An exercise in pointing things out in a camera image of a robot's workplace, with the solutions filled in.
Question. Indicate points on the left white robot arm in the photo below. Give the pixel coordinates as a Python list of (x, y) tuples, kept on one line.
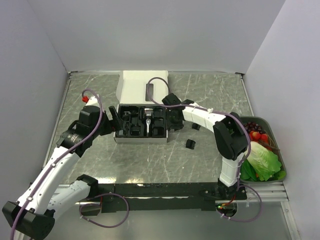
[(34, 213)]

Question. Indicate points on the black comb attachment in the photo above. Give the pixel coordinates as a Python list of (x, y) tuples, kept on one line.
[(196, 126), (190, 144)]

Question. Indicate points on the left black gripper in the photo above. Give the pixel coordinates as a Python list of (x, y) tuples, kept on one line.
[(112, 125)]

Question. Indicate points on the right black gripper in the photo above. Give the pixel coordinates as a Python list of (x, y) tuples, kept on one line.
[(170, 125)]

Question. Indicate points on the black silver hair clipper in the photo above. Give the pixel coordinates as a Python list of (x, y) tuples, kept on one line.
[(148, 115)]

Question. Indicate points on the fake green lettuce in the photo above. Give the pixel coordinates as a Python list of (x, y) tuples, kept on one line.
[(261, 165)]

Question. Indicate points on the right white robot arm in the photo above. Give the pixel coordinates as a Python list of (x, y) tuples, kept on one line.
[(232, 140)]

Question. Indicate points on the fake dark grapes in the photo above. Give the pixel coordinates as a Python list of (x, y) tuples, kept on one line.
[(252, 127)]

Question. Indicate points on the white hair clipper kit box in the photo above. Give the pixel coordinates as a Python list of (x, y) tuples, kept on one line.
[(131, 93)]

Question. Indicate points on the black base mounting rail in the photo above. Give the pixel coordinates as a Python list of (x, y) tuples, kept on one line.
[(163, 196)]

